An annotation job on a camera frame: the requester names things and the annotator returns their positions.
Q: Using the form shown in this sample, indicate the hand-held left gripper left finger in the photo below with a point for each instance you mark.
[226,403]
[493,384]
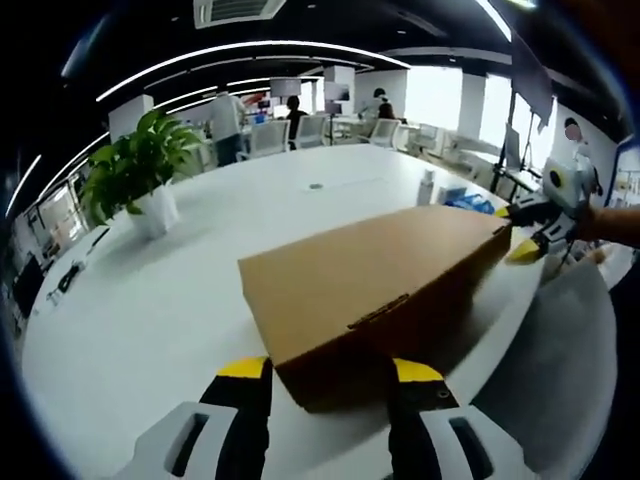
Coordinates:
[240,425]

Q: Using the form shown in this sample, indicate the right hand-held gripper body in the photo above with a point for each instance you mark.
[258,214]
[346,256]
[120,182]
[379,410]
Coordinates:
[570,195]

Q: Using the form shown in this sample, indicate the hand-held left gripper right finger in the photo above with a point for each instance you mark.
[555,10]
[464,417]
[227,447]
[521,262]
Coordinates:
[415,430]

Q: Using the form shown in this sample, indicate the blue floral tissue pack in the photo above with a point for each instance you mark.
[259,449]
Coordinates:
[475,204]

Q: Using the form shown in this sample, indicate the white long carton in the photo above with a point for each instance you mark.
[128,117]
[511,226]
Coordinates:
[426,187]

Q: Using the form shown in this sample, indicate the brown cardboard shoe box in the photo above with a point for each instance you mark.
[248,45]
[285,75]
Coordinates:
[360,280]

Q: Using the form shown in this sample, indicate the desk monitor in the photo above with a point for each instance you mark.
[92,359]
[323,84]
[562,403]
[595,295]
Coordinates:
[512,145]

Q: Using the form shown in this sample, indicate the grey office chair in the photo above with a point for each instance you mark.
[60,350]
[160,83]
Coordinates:
[550,360]

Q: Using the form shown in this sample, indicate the black panel on stand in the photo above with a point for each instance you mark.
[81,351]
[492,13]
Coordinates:
[532,75]

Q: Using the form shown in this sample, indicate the person's dark shirt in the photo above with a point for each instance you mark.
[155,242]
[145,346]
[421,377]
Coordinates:
[625,375]

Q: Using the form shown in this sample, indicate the straight ceiling light strip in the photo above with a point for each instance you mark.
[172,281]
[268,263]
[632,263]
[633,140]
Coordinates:
[495,20]

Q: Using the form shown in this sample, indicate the group of white office chairs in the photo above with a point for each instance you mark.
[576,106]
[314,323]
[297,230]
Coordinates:
[270,137]

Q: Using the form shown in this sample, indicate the green plant in white pot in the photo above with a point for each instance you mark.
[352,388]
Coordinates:
[145,160]

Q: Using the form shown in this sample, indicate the long curved ceiling light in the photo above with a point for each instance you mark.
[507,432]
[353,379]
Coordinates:
[250,46]

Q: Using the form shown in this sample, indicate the white ceiling air vent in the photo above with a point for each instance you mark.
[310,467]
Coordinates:
[235,12]

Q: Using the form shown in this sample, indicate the blue white wall poster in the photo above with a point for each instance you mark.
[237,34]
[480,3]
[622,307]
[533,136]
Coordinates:
[627,175]

